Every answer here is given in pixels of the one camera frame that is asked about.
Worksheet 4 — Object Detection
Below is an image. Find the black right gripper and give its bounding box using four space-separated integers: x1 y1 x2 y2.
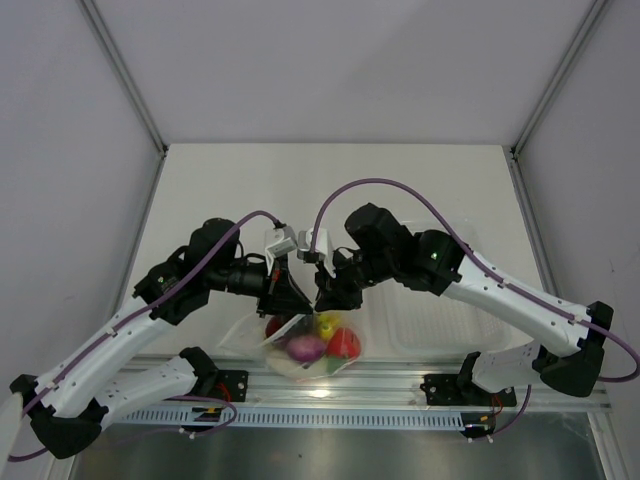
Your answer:
314 250 395 315

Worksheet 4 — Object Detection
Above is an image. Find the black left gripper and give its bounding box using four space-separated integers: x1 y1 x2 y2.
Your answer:
210 251 315 318

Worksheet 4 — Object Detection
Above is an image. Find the yellow toy banana bunch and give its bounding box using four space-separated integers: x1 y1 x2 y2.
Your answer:
315 312 342 343

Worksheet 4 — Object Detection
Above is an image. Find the red toy tomato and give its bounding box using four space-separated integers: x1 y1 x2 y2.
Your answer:
326 327 362 360

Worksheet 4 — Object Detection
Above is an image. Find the clear zip top bag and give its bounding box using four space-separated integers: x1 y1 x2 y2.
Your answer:
218 311 365 381

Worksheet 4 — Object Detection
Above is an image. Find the white toy radish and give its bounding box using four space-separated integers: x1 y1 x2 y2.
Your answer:
265 351 326 379

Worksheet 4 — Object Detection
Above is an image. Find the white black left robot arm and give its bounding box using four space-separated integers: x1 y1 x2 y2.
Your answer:
10 218 312 459

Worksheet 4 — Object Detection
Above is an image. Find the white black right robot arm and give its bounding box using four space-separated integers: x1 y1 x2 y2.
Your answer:
315 203 613 404

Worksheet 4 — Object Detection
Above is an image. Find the white perforated plastic basket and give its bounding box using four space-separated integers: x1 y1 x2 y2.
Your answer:
367 217 514 355

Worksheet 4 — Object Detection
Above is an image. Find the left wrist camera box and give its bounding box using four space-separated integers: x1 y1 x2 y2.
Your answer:
263 225 297 272

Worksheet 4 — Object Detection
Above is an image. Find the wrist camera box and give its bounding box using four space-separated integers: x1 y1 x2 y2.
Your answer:
263 225 297 272
297 228 335 277

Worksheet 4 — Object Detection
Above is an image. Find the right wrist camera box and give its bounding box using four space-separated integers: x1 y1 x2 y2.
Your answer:
297 228 335 277

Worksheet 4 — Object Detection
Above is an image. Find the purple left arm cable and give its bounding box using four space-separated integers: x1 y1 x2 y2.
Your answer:
7 209 284 462

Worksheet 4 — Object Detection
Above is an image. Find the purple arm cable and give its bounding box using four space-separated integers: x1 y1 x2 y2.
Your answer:
308 177 640 385
7 209 284 462

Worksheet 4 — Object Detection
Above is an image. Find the silver aluminium front rail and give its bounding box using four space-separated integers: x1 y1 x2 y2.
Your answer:
118 355 612 413

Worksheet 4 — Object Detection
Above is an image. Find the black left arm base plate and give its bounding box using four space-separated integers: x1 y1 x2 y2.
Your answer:
212 370 249 403

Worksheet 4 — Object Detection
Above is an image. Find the white slotted cable duct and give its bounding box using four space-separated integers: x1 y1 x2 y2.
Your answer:
121 405 465 431

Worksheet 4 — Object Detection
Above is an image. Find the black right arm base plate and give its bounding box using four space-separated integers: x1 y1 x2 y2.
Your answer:
420 374 517 407

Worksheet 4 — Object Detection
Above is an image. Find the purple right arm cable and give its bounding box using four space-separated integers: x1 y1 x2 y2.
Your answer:
308 177 640 385

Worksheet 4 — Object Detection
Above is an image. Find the left aluminium frame post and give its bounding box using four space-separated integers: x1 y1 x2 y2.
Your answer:
76 0 168 155

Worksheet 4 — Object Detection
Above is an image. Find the aluminium frame post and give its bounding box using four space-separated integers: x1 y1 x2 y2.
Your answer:
76 0 168 155
510 0 614 161

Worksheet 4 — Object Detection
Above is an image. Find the right aluminium frame post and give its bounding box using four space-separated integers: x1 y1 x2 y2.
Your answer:
510 0 614 161

